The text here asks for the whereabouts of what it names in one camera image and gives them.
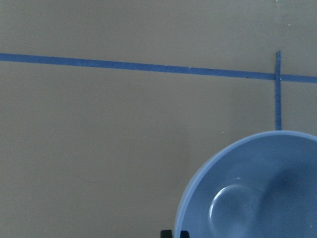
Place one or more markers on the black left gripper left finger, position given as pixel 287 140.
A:
pixel 166 234

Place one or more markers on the blue bowl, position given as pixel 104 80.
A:
pixel 262 186

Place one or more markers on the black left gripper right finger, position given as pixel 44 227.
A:
pixel 184 234

